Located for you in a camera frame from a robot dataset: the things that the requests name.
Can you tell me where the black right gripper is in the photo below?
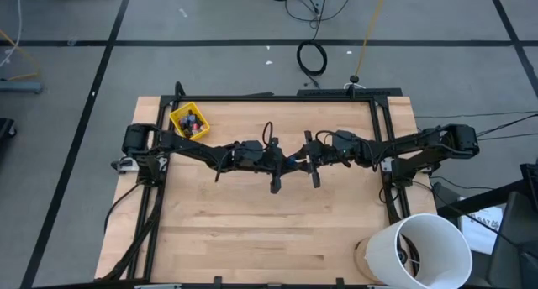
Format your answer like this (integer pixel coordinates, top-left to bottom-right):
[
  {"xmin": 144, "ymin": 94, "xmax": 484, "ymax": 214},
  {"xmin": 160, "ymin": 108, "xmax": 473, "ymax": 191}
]
[{"xmin": 296, "ymin": 131, "xmax": 335, "ymax": 189}]

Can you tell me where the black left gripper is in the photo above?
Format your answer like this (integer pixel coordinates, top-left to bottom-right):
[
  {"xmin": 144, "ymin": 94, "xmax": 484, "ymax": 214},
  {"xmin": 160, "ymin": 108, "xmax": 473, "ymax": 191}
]
[{"xmin": 262, "ymin": 137, "xmax": 295, "ymax": 194}]

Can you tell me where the yellow plastic basket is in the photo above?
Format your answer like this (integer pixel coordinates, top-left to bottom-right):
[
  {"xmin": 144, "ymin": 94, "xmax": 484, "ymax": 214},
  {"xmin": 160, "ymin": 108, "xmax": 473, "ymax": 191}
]
[{"xmin": 168, "ymin": 102, "xmax": 211, "ymax": 141}]

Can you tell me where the black flat bar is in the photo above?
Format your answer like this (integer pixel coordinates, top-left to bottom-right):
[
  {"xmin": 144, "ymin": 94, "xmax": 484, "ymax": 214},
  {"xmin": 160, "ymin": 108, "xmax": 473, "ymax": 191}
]
[{"xmin": 296, "ymin": 87, "xmax": 404, "ymax": 98}]

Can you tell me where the round wooden base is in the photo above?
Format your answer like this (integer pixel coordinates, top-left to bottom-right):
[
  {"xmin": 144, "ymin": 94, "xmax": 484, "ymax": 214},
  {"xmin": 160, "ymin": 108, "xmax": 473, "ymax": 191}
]
[{"xmin": 354, "ymin": 237, "xmax": 379, "ymax": 282}]

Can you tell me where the white cylindrical lampshade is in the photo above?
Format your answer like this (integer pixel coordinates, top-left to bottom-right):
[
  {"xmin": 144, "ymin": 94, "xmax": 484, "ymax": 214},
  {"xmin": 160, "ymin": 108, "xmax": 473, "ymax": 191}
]
[{"xmin": 364, "ymin": 213, "xmax": 474, "ymax": 289}]

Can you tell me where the black slanted beam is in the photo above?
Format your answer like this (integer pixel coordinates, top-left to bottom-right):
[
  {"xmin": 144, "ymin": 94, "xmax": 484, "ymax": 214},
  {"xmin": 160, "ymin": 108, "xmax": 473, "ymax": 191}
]
[{"xmin": 436, "ymin": 179, "xmax": 531, "ymax": 221}]

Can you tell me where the white printed paper sheet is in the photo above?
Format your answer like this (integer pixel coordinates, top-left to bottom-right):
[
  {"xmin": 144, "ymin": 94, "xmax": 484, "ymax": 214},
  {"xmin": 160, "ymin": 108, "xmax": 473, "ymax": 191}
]
[{"xmin": 460, "ymin": 205, "xmax": 504, "ymax": 256}]

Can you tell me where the black office chair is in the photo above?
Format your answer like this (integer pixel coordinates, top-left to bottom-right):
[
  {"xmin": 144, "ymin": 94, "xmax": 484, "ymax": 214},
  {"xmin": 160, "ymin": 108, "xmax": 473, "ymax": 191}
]
[{"xmin": 487, "ymin": 190, "xmax": 538, "ymax": 289}]

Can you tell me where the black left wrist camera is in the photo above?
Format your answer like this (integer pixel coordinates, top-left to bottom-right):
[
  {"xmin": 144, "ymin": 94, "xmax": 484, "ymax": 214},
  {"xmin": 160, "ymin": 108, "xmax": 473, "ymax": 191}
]
[{"xmin": 240, "ymin": 139, "xmax": 265, "ymax": 162}]

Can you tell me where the black aluminium table frame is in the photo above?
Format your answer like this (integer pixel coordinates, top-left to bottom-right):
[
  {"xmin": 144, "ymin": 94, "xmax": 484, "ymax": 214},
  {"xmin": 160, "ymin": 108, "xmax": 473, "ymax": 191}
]
[{"xmin": 97, "ymin": 93, "xmax": 411, "ymax": 289}]

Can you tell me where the coiled black floor cable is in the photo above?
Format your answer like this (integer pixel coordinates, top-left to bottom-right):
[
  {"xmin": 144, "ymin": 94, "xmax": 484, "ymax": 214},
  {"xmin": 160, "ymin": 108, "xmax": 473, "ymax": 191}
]
[{"xmin": 296, "ymin": 39, "xmax": 329, "ymax": 88}]

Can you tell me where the yellow hanging cable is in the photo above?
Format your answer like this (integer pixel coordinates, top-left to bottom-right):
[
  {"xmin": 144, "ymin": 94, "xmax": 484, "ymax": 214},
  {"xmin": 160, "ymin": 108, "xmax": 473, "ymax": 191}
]
[{"xmin": 355, "ymin": 0, "xmax": 390, "ymax": 76}]

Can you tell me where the thin black floor cable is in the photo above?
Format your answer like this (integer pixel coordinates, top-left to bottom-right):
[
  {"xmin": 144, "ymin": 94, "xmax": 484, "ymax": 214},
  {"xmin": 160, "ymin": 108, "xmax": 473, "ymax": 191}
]
[
  {"xmin": 477, "ymin": 113, "xmax": 538, "ymax": 144},
  {"xmin": 414, "ymin": 110, "xmax": 538, "ymax": 119}
]

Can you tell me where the grey blue floor rail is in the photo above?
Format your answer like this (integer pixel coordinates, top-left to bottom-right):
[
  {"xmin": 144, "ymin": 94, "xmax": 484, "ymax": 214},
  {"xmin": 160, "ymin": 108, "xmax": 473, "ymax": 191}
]
[{"xmin": 0, "ymin": 79, "xmax": 43, "ymax": 94}]

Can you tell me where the yellow orange cable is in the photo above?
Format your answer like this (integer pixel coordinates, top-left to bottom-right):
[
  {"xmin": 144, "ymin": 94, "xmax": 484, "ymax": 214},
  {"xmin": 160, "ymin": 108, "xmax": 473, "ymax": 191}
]
[{"xmin": 0, "ymin": 27, "xmax": 42, "ymax": 81}]

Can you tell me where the white floor cable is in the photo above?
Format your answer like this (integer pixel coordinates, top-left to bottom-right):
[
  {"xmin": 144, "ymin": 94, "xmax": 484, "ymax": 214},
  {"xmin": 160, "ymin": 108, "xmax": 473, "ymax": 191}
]
[{"xmin": 0, "ymin": 0, "xmax": 23, "ymax": 70}]

